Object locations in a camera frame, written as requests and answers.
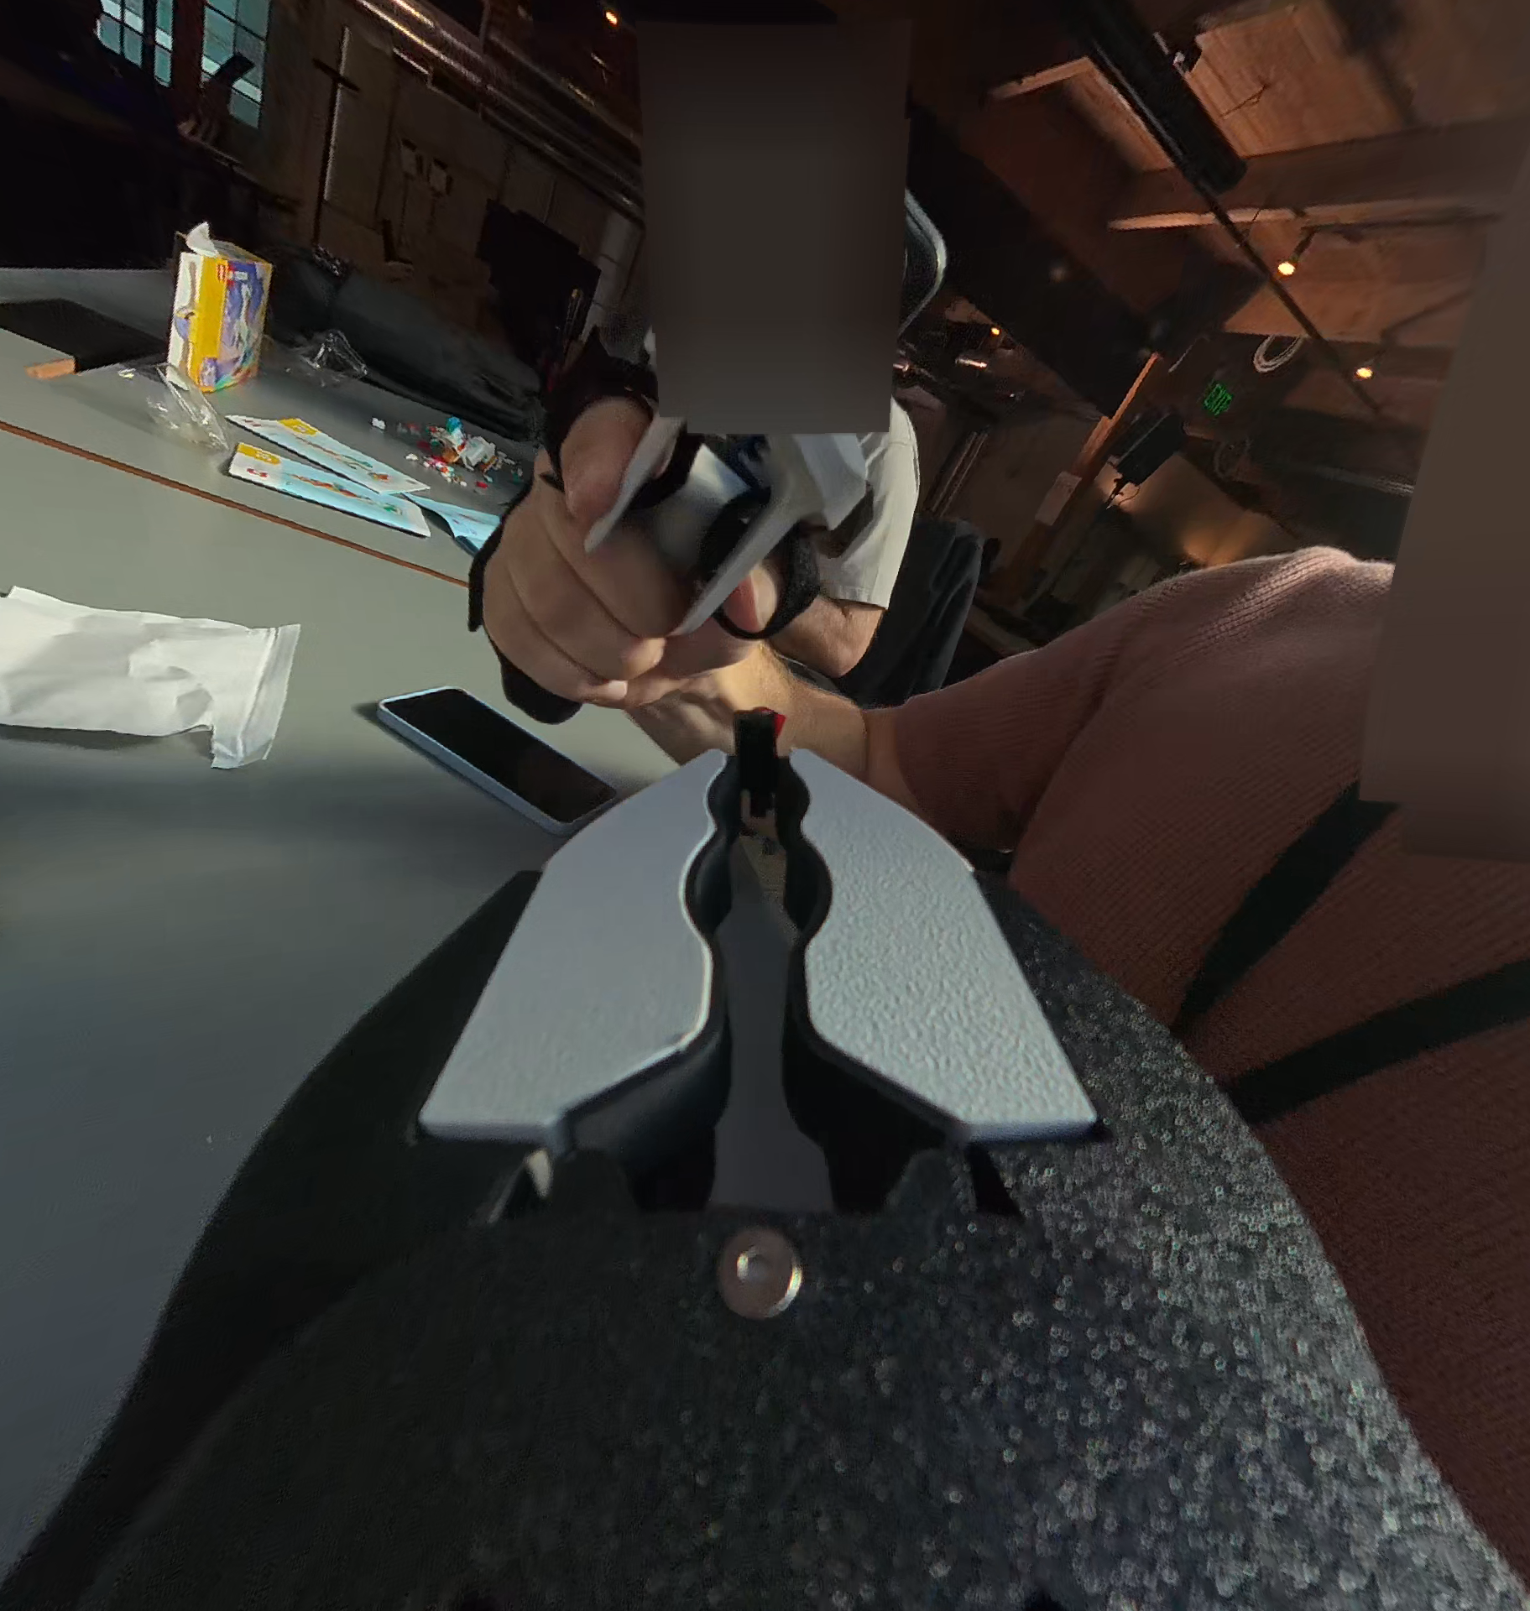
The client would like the pile of loose lego bricks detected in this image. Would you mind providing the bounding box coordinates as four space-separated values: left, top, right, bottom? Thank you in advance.
400 415 520 480

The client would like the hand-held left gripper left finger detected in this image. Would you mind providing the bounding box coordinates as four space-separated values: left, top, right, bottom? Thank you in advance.
418 752 747 1190

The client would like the small yellow white lego box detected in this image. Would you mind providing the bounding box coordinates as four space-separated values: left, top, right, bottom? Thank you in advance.
164 225 276 394

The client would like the black jacket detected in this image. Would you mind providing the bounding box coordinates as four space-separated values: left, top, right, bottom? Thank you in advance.
866 516 1004 707

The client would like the person's right hand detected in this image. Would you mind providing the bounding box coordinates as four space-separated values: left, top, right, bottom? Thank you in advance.
468 378 792 725

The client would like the arched window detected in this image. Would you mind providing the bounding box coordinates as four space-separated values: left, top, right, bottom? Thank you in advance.
98 0 269 128

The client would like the black office chair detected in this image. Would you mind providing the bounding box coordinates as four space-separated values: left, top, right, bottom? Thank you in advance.
898 201 952 342

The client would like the black duffel bag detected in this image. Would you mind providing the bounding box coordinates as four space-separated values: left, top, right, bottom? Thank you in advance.
267 264 591 442

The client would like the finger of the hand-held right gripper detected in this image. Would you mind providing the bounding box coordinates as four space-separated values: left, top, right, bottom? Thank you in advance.
585 419 688 554
677 432 867 633

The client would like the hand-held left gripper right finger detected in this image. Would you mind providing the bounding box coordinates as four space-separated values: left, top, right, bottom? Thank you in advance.
778 748 1101 1185

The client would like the small black lego assembly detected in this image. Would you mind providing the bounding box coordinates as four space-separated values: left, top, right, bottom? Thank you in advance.
734 708 792 833

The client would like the white smartphone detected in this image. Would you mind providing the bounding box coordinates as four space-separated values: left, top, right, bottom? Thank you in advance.
378 687 621 836

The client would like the clear plastic bag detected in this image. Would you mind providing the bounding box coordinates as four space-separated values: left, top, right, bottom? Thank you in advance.
280 329 369 385
116 358 231 455

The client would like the flat empty white paper bag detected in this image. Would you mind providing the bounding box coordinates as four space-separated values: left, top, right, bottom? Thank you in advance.
0 586 305 770

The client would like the black chest strap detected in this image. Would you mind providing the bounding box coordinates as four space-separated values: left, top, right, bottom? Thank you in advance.
1175 780 1403 1027
1231 944 1530 1122

